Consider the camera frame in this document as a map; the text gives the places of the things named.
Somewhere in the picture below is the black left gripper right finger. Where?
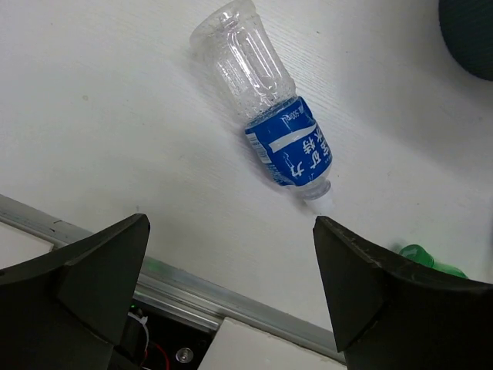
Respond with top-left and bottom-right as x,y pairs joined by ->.
314,217 -> 492,369

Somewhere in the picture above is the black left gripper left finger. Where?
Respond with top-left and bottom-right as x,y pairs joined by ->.
1,214 -> 149,369

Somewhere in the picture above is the clear bottle blue label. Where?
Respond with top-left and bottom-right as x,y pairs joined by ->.
190,1 -> 333,203

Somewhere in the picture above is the dark teal plastic bin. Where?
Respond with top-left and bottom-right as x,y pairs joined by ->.
438,0 -> 492,81

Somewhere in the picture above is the green plastic soda bottle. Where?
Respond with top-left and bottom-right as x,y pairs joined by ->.
398,244 -> 468,279

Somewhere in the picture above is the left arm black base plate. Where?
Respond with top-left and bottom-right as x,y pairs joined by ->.
108,299 -> 216,369

